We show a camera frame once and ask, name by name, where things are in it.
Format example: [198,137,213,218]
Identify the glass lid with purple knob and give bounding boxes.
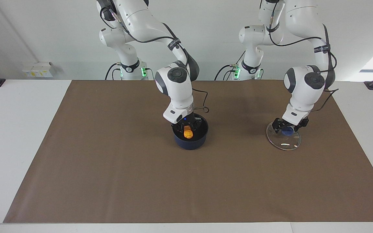
[266,121,301,151]

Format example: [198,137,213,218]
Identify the brown table mat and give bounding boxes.
[3,80,373,224]

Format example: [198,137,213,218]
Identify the black saucepan with purple handle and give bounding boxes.
[173,113,209,150]

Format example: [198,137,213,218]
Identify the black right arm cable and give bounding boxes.
[100,6,210,114]

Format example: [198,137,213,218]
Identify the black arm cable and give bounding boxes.
[268,13,340,112]
[100,6,210,114]

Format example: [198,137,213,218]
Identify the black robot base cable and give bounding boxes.
[214,51,239,81]
[105,63,122,81]

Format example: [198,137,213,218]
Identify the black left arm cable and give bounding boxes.
[268,13,340,112]

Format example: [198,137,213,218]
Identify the white wall outlet box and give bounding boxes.
[23,62,54,78]

